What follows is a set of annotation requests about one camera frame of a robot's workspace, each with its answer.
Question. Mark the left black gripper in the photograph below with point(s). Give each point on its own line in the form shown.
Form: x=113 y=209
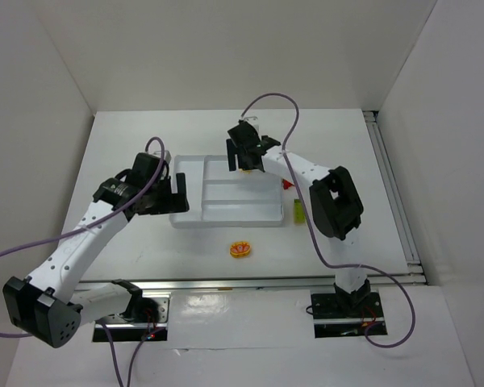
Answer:
x=169 y=202

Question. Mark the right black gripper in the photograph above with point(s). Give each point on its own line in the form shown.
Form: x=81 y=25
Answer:
x=244 y=155

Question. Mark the round orange lego piece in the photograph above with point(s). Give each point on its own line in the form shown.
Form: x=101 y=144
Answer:
x=240 y=249

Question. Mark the green yellow lego stack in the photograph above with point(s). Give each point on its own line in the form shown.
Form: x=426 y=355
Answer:
x=298 y=214

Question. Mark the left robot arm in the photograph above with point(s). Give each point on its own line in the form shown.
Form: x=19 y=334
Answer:
x=45 y=304

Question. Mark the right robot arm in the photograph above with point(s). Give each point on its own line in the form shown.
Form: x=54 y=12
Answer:
x=329 y=199

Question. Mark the white divided tray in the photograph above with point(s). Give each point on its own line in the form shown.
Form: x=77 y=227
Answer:
x=220 y=198

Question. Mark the red lego piece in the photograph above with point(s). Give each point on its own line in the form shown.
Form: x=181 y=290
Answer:
x=286 y=184

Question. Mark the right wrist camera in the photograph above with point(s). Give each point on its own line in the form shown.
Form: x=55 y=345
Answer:
x=251 y=120

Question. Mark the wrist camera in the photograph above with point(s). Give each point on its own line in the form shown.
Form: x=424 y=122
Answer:
x=251 y=120
x=166 y=156

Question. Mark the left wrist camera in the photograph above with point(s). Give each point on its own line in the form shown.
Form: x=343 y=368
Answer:
x=166 y=156

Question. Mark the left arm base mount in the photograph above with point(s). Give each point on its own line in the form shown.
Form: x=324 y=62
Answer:
x=152 y=320

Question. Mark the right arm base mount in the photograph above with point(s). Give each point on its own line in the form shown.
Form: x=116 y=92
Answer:
x=330 y=321

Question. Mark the aluminium side rail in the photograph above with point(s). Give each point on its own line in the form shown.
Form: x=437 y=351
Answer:
x=415 y=267

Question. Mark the aluminium front rail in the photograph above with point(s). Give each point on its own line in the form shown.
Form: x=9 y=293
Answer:
x=233 y=284

